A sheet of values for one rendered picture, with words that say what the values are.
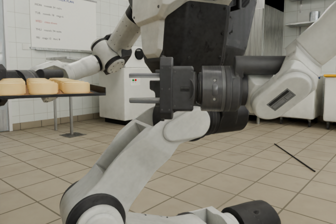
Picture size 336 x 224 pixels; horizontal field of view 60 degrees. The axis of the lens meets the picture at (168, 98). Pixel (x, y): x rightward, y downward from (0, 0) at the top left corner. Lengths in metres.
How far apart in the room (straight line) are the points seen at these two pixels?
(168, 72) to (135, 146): 0.26
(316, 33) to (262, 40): 4.06
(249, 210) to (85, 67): 0.76
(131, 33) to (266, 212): 0.77
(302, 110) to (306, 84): 4.12
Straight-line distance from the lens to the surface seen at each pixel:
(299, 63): 0.53
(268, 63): 0.54
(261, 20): 4.61
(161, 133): 0.74
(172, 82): 0.54
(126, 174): 0.76
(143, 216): 0.92
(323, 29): 0.54
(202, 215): 1.10
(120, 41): 1.10
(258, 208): 1.09
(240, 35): 0.84
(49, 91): 0.55
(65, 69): 1.09
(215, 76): 0.53
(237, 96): 0.53
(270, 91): 0.52
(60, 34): 4.79
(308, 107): 4.63
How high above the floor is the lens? 0.81
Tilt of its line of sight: 5 degrees down
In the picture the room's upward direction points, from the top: straight up
